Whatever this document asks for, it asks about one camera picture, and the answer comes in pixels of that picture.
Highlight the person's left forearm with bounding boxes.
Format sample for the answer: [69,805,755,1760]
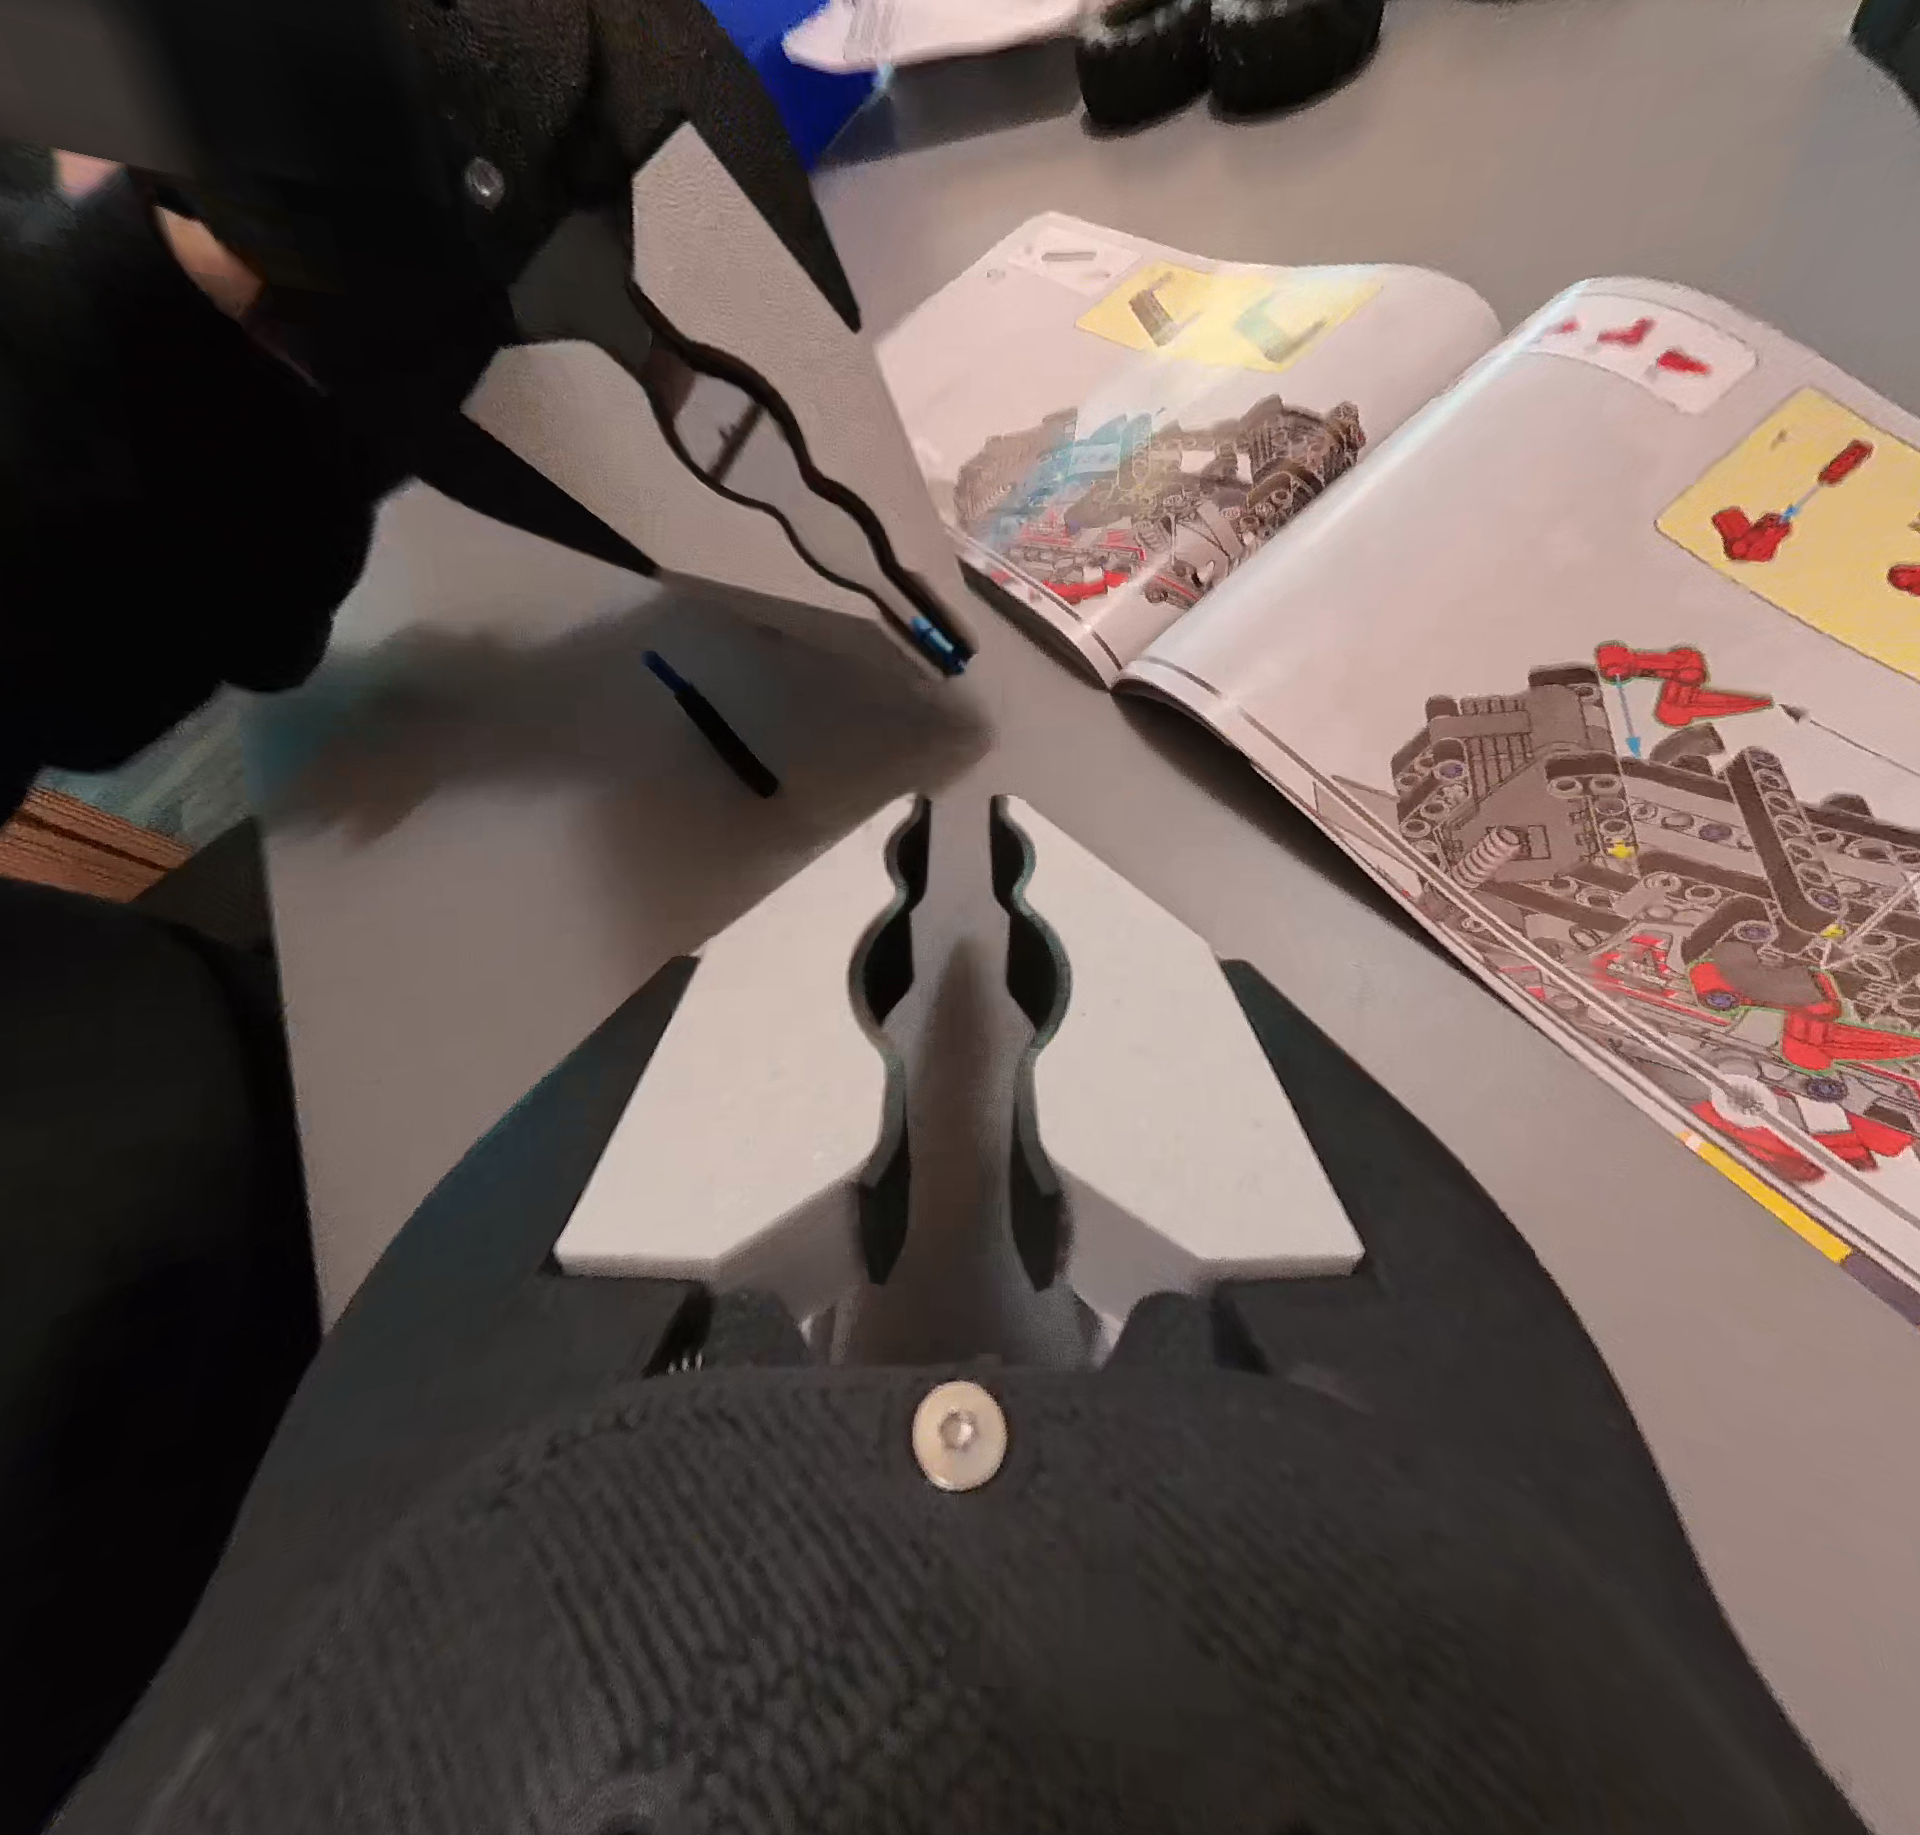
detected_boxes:
[0,139,378,779]

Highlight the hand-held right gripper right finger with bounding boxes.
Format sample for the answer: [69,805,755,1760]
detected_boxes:
[987,794,1367,1294]

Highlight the person's black clothing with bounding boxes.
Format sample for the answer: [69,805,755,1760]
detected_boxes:
[0,814,329,1835]

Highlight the black toy tire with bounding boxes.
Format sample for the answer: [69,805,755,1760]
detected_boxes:
[1072,0,1218,126]
[1205,0,1389,120]

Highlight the black toy beam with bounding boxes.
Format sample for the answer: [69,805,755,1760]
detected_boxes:
[643,648,784,799]

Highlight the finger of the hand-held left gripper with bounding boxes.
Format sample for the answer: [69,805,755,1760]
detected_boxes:
[462,335,924,643]
[628,120,979,679]

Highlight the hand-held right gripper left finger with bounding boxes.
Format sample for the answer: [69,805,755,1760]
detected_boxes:
[553,794,933,1283]

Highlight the person's left hand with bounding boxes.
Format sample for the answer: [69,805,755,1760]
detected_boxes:
[153,203,327,385]

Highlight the open instruction booklet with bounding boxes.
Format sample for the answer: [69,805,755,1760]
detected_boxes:
[874,210,1920,1327]

